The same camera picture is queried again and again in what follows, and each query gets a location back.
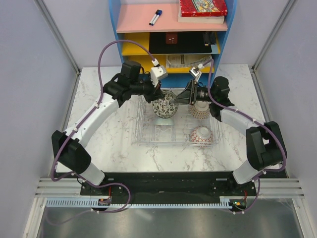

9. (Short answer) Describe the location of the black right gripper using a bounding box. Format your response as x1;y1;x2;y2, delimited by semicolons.
170;79;216;106

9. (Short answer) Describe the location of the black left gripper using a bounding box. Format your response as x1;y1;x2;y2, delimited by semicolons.
130;73;164;104

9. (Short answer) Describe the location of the grey mosaic patterned bowl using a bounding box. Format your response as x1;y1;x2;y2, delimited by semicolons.
152;90;179;119

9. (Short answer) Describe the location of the brown geometric patterned bowl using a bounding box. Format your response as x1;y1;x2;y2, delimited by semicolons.
189;101;210;119

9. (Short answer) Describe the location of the blue triangle patterned bowl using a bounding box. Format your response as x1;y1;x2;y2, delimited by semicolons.
190;126;214;147

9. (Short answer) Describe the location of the pale green bowl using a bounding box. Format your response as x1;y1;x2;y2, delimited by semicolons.
154;118;174;126

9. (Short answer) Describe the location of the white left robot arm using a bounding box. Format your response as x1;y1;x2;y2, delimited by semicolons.
52;59;168;195

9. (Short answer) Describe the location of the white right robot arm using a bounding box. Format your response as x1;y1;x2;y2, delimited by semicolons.
172;76;287;195

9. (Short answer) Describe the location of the folded newspaper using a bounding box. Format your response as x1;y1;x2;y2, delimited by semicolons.
165;55;212;68

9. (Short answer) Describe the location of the blue and yellow shelf unit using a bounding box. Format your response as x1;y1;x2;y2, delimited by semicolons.
108;0;237;88

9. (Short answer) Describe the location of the black device on shelf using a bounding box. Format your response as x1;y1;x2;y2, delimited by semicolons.
203;31;216;46

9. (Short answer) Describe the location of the white thick book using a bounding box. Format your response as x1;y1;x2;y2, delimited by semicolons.
178;11;225;24

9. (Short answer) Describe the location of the blue capped marker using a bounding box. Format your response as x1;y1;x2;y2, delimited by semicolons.
149;9;162;26

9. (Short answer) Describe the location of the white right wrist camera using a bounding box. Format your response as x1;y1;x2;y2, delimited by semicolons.
189;67;202;84

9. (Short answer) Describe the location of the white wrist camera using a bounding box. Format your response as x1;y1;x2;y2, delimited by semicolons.
150;65;168;87
189;67;202;84

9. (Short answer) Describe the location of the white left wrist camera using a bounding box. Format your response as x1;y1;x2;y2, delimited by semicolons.
150;65;168;87

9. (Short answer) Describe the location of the white wire dish rack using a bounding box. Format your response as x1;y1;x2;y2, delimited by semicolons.
135;97;222;147

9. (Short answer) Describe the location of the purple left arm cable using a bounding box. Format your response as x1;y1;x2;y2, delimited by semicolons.
44;40;159;226

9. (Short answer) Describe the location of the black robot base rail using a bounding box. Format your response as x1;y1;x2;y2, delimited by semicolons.
53;170;289;215

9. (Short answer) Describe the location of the light blue cable duct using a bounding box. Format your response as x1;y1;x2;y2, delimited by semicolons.
45;198;232;209

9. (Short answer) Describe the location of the aluminium frame post right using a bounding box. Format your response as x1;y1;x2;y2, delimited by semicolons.
251;0;298;73

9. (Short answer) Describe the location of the aluminium frame post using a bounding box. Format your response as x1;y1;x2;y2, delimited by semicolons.
251;0;298;73
34;0;81;75

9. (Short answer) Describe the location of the aluminium frame post left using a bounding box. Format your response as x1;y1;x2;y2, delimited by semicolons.
34;0;81;75

